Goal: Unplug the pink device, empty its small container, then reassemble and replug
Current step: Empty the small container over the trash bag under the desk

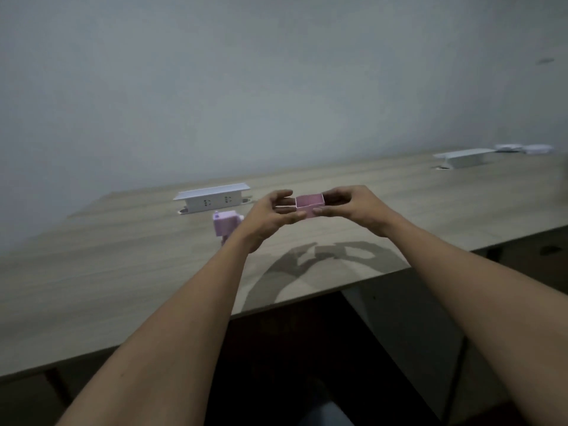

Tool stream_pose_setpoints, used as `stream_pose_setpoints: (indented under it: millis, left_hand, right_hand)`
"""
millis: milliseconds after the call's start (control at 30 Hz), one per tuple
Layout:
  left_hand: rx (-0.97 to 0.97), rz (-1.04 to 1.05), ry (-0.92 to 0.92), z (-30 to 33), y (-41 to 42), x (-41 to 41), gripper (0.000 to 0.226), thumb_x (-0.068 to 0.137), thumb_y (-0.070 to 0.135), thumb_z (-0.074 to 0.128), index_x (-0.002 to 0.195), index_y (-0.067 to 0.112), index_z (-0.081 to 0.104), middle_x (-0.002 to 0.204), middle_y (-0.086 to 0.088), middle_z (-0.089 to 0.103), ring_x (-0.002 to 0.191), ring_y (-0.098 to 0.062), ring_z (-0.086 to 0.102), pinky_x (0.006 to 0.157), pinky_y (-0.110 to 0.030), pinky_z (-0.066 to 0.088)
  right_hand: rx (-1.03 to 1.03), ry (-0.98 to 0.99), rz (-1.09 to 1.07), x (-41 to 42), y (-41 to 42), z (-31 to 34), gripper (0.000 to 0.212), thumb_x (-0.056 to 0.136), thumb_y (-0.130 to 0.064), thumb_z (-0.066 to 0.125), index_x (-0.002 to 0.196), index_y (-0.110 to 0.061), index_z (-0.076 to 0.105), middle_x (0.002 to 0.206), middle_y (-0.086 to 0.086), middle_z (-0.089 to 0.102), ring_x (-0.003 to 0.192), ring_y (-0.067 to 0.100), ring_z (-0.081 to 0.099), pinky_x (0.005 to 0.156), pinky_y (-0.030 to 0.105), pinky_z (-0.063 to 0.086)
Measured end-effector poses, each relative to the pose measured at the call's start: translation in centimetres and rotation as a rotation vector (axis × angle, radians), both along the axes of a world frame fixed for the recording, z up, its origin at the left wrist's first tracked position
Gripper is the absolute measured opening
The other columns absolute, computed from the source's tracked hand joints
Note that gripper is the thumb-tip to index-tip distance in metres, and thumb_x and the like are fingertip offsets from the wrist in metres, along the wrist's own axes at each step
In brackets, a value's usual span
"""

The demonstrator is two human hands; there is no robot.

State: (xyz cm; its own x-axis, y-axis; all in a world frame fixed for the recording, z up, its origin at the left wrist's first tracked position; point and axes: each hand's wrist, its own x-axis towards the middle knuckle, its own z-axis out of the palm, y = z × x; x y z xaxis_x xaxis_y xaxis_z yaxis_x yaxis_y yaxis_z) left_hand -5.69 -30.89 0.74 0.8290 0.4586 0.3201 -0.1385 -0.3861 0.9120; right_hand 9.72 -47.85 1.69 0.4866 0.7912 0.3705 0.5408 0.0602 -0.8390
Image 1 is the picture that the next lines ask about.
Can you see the person's right hand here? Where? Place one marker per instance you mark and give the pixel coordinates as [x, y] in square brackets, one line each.
[364, 208]

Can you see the person's left hand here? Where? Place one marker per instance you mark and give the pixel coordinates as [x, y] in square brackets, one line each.
[259, 221]

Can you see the person's left thumb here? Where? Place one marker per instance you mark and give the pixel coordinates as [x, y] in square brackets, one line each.
[288, 218]

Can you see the person's right thumb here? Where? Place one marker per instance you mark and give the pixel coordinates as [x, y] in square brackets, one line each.
[330, 211]

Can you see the small pink box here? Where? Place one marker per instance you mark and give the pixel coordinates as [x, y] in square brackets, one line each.
[309, 203]

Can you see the person's right forearm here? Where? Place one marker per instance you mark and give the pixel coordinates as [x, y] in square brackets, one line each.
[479, 301]

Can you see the person's left forearm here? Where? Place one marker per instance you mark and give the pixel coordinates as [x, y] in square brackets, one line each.
[177, 332]

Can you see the pink paper box piece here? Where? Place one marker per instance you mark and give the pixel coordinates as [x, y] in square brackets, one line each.
[225, 224]

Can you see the white pop-up socket box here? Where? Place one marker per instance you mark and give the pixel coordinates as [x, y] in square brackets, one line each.
[212, 198]
[466, 157]

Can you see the grey desk side panel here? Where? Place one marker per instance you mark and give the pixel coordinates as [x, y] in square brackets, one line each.
[408, 323]

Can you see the white paper pieces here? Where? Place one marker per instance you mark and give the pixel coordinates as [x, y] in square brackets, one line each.
[523, 148]

